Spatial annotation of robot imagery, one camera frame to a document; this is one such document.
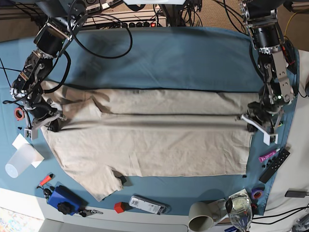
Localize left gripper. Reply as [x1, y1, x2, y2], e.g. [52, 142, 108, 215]
[247, 101, 284, 133]

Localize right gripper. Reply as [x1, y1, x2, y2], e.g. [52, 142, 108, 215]
[24, 98, 64, 130]

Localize beige T-shirt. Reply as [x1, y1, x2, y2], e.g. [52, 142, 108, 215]
[42, 86, 259, 201]

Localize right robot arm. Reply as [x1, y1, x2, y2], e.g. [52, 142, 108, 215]
[10, 21, 262, 135]

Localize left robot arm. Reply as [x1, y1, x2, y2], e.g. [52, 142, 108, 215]
[239, 0, 295, 133]

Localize red tape roll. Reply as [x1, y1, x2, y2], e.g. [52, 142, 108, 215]
[14, 107, 25, 121]

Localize pink glue tube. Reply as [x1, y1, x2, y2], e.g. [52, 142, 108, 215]
[258, 148, 280, 163]

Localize white paper note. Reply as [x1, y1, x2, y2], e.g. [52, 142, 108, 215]
[12, 134, 44, 168]

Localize translucent plastic cup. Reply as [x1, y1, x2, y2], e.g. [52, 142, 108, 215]
[5, 150, 32, 178]

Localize black remote control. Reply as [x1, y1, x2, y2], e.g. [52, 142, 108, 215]
[259, 149, 290, 184]

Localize red marker pen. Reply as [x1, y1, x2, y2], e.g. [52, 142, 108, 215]
[37, 174, 54, 189]

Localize purple tape roll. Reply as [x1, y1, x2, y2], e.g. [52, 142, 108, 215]
[251, 187, 265, 200]

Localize black power adapter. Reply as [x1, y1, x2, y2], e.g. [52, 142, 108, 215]
[285, 190, 309, 198]

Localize blue box with knob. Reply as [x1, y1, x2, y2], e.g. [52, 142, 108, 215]
[47, 185, 83, 216]

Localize clear wine glass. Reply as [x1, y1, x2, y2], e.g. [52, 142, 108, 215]
[225, 193, 253, 232]

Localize blue table cloth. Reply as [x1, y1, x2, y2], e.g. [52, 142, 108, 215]
[0, 26, 301, 216]

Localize grey ceramic mug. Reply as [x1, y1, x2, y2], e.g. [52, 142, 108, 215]
[188, 202, 221, 232]

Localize red cube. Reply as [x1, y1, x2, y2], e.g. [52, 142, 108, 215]
[113, 202, 126, 214]

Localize clear plastic packaged item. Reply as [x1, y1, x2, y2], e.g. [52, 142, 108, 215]
[128, 195, 169, 215]

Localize black power strip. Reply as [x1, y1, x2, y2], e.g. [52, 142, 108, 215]
[122, 21, 157, 28]

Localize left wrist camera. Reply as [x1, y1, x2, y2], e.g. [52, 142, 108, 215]
[24, 113, 66, 140]

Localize key ring with keys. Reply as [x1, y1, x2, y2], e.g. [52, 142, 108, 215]
[78, 209, 104, 218]

